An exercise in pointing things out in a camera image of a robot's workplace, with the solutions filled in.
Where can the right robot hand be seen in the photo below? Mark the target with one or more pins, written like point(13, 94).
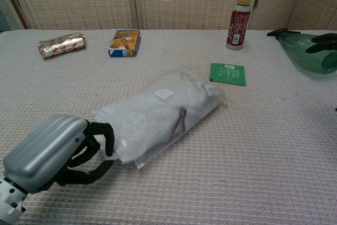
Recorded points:
point(325, 43)

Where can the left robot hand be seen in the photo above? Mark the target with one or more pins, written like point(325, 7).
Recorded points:
point(52, 151)

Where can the bagged grey cloth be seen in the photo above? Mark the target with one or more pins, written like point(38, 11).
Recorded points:
point(163, 111)

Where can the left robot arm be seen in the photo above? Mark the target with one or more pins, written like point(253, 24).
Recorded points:
point(10, 198)

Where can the green plastic spray bottle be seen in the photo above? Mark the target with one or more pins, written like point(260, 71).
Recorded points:
point(302, 51)

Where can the red label drink bottle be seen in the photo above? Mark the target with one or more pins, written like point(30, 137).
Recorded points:
point(238, 23)

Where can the green sachet packet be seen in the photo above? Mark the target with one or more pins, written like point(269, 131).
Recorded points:
point(228, 74)

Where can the gold red wrapped package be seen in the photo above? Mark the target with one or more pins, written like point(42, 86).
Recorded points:
point(61, 45)

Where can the blue yellow snack box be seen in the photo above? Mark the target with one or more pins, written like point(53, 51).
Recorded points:
point(125, 43)

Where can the white textured tablecloth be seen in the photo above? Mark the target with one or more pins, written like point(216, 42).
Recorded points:
point(210, 156)

